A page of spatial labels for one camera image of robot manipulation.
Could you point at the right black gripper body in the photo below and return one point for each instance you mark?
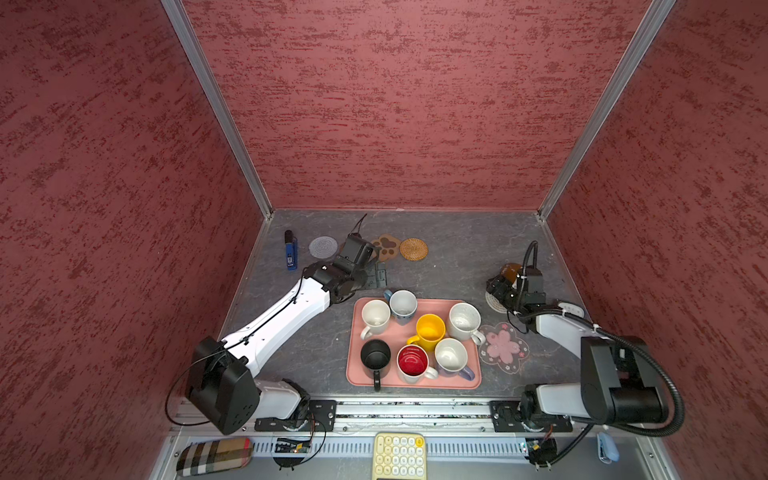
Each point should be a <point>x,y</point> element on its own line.
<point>503,291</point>

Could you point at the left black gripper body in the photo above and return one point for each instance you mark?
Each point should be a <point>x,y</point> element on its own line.
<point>361,277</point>

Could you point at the cream lace round coaster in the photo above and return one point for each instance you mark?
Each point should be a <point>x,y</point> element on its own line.
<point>495,304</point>

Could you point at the glossy amber round coaster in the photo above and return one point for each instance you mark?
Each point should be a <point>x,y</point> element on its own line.
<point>510,271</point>

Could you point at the grey round coaster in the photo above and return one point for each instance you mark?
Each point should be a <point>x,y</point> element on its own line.
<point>323,247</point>

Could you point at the brown paw print coaster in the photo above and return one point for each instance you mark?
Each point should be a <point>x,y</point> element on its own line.
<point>387,247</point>

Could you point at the pink flower coaster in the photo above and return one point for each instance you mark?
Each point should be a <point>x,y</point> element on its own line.
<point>503,348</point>

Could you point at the woven tan round coaster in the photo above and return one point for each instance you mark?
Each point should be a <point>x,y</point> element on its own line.
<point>413,249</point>

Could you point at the pink plastic tray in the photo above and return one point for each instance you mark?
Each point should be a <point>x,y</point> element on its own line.
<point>396,336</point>

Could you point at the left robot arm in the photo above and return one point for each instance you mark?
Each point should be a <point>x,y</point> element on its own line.
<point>222,381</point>

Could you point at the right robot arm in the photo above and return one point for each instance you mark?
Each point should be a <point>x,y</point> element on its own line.
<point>617,386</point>

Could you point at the light blue patterned mug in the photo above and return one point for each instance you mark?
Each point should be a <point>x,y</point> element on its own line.
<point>403,305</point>

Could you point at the blue lighter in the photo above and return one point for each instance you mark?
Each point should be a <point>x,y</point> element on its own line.
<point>291,250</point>

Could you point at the small green alarm clock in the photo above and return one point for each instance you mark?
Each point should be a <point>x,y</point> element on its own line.
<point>572,311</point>

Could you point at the black mug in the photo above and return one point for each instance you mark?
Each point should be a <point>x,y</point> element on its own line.
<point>376,360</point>

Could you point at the yellow mug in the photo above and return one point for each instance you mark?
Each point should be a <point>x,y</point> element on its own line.
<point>430,330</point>

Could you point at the red interior white mug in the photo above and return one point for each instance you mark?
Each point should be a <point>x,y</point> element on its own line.
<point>413,365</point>

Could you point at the yellow calculator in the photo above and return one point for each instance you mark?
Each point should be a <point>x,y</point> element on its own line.
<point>399,456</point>

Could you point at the light blue small device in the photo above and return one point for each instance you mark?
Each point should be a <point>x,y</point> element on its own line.
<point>607,449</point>

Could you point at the plaid glasses case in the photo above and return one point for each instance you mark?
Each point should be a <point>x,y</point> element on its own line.
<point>214,457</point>

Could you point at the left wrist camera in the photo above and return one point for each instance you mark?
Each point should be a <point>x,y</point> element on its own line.
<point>356,252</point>

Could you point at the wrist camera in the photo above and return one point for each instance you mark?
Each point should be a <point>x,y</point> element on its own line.
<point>356,252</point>
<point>532,280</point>

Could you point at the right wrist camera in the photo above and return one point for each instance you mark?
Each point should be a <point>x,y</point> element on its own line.
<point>532,280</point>

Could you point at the white mug purple handle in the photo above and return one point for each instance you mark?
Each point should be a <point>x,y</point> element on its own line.
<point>452,359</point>

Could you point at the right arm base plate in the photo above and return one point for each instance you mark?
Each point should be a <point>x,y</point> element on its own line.
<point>508,417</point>

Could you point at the aluminium front rail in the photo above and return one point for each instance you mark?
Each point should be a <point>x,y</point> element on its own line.
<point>435,415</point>

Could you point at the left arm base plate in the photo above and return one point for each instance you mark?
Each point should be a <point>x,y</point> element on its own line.
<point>321,415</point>

